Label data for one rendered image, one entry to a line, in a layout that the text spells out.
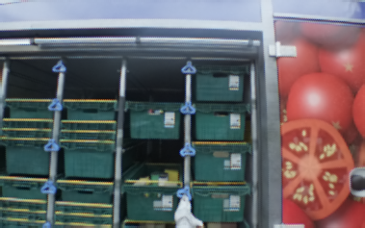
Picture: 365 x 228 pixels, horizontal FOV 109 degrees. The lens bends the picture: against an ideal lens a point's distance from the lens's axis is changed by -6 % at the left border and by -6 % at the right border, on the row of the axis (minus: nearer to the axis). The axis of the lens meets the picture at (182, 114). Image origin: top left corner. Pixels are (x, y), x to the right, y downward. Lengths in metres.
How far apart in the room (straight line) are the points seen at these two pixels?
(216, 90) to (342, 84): 0.77
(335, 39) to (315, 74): 0.29
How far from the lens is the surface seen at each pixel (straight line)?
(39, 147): 1.35
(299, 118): 1.05
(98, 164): 1.14
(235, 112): 1.04
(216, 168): 1.03
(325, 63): 1.25
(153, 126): 0.98
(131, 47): 1.06
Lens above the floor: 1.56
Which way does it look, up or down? 5 degrees up
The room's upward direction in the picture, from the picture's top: 1 degrees clockwise
